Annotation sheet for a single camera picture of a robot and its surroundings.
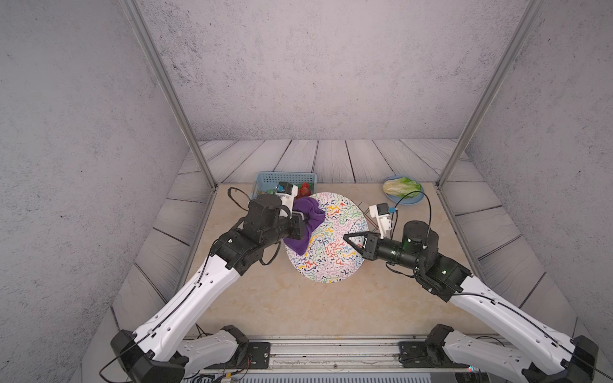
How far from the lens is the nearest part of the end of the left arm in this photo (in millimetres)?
597

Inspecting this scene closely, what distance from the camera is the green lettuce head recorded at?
1133mm

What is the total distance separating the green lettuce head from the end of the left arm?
2.13 feet
